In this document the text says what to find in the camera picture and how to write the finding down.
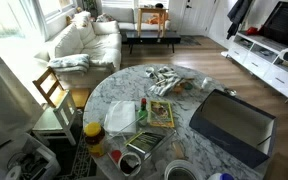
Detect clear plastic container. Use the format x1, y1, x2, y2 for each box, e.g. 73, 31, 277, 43
105, 113, 178, 162

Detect orange brown wooden piece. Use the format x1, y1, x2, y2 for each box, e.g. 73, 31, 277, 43
173, 83, 185, 95

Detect folded grey blanket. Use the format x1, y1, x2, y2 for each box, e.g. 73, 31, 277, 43
47, 54, 91, 75

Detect white TV console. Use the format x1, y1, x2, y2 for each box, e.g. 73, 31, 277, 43
221, 31, 288, 99

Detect blue white bottle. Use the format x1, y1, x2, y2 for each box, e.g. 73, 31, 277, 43
207, 172, 236, 180

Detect white paper roll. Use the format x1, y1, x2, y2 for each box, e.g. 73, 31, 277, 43
5, 165, 22, 180

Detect white door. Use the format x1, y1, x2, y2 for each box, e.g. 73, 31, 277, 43
178, 0, 218, 36

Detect white curtain sheet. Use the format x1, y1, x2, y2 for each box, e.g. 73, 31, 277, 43
0, 36, 45, 154

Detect white wooden chair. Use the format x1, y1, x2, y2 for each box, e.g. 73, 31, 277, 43
32, 90, 79, 147

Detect white paper napkin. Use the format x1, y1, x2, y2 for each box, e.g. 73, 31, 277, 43
103, 100, 137, 136

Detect black television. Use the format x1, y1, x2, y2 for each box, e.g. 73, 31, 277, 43
263, 0, 288, 48

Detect green magazine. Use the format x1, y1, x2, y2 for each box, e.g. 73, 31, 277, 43
148, 99, 176, 129

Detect patterned cushion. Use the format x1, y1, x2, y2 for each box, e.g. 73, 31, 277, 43
95, 13, 117, 24

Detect red object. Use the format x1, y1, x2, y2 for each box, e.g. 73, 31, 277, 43
245, 26, 260, 37

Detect white sectional sofa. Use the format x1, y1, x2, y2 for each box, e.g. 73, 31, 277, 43
33, 11, 123, 89

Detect light wooden stool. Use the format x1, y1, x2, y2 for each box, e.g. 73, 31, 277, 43
136, 7, 169, 38

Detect green sauce bottle red cap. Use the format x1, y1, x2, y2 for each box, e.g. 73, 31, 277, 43
137, 97, 149, 128

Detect jar with yellow lid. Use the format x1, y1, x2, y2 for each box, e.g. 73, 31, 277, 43
83, 121, 107, 158

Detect patterned dark rug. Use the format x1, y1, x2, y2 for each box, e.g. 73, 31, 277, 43
55, 129, 98, 180

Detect brown cardboard box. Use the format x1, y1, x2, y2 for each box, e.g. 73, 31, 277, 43
263, 152, 288, 180

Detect green house plant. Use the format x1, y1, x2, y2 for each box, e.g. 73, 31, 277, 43
82, 0, 99, 18

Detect green plastic lid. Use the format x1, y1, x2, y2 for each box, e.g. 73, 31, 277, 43
183, 81, 194, 91

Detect clear storage bin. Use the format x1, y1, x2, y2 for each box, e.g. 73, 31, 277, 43
0, 133, 62, 180

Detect black coffee table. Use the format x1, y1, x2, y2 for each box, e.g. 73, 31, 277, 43
125, 30, 182, 54

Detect red lid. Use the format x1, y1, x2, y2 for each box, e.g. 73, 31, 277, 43
110, 149, 123, 164

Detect orange toy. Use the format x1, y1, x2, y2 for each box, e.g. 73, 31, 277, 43
147, 13, 169, 26

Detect light grey couch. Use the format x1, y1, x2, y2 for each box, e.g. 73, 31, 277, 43
101, 6, 172, 33

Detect grey white striped cloth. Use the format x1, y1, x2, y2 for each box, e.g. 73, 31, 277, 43
145, 65, 185, 98

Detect dark hanging jacket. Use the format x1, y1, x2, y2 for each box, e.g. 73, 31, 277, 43
226, 0, 254, 40

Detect dark blue shoe box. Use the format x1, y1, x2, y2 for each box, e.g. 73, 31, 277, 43
188, 88, 278, 169

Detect grey door mat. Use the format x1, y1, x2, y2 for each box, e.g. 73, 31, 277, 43
175, 35, 202, 47

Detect brown wooden chair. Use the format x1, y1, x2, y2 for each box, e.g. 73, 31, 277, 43
32, 67, 92, 109

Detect white cup dark contents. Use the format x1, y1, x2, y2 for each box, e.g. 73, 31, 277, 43
117, 151, 142, 178

